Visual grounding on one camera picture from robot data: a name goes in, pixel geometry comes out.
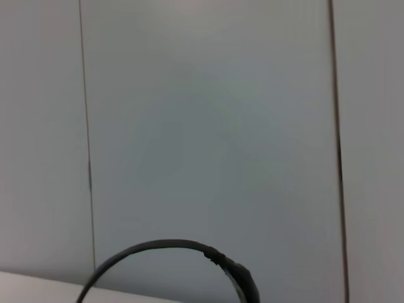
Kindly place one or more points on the black round teapot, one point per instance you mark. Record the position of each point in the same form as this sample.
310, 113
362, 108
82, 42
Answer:
164, 243

